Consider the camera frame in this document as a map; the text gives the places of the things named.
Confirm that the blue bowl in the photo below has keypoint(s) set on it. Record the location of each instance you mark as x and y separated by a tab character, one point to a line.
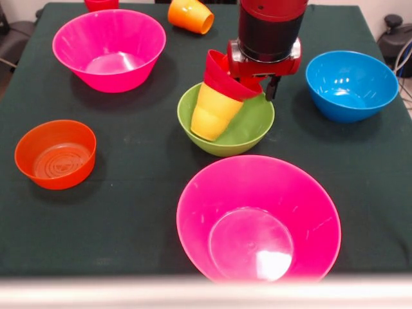
351	80

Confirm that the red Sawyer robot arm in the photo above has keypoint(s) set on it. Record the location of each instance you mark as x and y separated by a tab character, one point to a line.
270	29

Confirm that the orange cup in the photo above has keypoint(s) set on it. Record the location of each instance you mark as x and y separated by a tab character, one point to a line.
186	14

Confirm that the orange bowl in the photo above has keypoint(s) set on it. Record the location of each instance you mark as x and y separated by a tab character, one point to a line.
54	157

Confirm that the dark green table cloth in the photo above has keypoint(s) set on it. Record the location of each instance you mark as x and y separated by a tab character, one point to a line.
96	219

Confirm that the crimson cup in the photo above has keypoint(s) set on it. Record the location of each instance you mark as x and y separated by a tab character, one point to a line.
101	4

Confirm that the yellow cup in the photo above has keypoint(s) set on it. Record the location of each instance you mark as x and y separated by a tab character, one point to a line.
212	112

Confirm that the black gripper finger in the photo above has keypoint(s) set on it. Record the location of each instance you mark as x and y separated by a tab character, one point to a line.
272	90

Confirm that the green bowl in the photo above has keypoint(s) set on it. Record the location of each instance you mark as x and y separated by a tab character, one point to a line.
254	128

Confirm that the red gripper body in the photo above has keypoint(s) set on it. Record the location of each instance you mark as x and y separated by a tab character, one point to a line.
273	69

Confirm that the large pink bowl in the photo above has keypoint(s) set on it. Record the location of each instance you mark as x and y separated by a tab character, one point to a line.
251	193
109	35

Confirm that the small crimson bowl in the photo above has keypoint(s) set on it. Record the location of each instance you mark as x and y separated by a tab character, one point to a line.
219	77

